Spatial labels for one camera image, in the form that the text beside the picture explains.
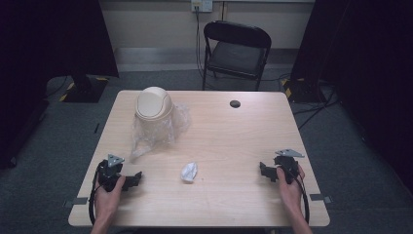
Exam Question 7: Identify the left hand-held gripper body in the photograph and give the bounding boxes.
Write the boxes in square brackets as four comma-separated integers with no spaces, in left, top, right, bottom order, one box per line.
[96,153,126,193]

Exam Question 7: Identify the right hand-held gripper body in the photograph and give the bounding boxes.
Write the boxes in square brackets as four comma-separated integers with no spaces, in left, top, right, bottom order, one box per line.
[273,148,306,185]

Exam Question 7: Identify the person's right hand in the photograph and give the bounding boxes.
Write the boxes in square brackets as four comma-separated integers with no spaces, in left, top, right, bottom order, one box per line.
[276,164,307,211]

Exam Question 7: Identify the person's left hand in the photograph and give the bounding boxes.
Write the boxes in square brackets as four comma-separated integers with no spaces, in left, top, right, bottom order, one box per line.
[94,175,127,216]

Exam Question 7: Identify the grey tape strip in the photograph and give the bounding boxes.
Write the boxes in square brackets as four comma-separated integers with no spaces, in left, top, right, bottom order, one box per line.
[62,196,90,210]
[308,193,333,205]

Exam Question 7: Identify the crumpled white paper ball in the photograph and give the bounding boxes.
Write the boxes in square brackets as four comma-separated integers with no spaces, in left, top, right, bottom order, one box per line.
[179,161,199,183]

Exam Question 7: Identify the clear plastic bag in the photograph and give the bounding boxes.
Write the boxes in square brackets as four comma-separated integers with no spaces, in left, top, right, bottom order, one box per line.
[129,102,192,163]

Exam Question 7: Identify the beige swing-lid trash bin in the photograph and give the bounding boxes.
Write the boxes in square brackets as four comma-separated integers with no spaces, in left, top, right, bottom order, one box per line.
[133,86,175,144]

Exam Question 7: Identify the black stand base, yellow stripes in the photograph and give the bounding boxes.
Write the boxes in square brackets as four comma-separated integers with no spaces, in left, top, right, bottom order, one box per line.
[58,74,110,104]
[281,77,327,105]

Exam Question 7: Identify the black folding chair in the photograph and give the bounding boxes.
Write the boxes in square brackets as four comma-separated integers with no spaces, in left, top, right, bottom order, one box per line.
[202,19,273,93]

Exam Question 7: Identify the black curtain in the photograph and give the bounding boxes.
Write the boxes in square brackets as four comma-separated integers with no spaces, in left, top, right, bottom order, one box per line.
[290,0,413,194]
[0,0,120,170]

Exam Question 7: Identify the left hand-held gripper black cable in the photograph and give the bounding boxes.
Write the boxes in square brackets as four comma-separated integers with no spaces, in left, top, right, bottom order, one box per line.
[88,161,102,227]

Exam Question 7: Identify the hand-held gripper black cable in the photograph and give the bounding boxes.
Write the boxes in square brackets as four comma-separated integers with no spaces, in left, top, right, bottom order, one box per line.
[290,174,311,226]
[88,161,102,227]

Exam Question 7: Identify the right hand-held gripper black cable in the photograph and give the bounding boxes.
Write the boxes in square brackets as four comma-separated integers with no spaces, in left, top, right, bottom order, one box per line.
[290,174,311,226]

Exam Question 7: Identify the black floor cables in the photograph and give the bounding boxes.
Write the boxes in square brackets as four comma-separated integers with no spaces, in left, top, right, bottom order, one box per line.
[291,82,340,131]

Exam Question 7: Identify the black wall socket cable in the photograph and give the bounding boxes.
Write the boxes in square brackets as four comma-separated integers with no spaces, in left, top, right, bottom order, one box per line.
[194,5,208,81]

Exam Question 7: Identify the white wall socket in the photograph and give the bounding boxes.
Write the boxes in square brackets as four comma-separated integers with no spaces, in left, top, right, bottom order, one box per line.
[190,0,214,14]

